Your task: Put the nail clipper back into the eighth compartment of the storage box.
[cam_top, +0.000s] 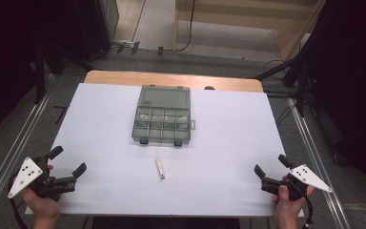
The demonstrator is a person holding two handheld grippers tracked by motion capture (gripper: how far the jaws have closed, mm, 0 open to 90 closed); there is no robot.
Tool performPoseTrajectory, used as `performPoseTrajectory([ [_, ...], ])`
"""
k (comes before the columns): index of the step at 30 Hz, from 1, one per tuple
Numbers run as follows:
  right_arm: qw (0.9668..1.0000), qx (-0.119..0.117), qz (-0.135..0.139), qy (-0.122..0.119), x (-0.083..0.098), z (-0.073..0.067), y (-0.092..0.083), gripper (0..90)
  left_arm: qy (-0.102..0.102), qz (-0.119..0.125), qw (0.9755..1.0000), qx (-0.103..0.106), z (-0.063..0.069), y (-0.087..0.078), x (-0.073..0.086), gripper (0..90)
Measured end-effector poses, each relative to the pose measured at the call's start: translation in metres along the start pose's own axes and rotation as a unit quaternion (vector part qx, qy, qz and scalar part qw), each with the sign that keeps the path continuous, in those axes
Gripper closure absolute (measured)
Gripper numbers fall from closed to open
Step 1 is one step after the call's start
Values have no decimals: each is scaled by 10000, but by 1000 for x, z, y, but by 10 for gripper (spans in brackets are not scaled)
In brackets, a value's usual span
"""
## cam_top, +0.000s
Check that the white table cover sheet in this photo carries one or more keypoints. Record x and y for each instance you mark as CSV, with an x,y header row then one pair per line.
x,y
222,152

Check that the grey translucent compartment box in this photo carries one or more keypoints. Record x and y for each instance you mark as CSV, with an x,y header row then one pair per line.
x,y
162,114

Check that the metal floor rail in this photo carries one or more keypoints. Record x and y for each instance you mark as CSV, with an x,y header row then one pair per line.
x,y
321,171
9,156

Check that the small dark round object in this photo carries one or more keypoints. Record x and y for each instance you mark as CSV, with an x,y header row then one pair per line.
x,y
209,87

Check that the small white stick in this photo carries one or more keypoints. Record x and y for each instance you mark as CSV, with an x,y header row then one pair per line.
x,y
160,168

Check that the person's right hand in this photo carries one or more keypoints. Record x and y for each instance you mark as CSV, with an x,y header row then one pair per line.
x,y
287,206

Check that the black metal stand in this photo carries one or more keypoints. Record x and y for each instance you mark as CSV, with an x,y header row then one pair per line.
x,y
300,86
40,73

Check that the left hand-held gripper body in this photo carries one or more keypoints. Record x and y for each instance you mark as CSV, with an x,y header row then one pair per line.
x,y
25,175

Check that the wooden table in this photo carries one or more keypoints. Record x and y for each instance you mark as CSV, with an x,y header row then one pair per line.
x,y
171,79

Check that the black cabinet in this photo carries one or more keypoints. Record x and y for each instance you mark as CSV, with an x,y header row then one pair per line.
x,y
93,28

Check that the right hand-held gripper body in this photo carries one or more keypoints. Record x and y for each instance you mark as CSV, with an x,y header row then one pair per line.
x,y
308,176

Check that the light wooden shelf unit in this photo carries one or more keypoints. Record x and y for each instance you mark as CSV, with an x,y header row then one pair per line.
x,y
235,25

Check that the person's left hand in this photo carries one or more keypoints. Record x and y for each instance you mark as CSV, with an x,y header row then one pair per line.
x,y
43,206

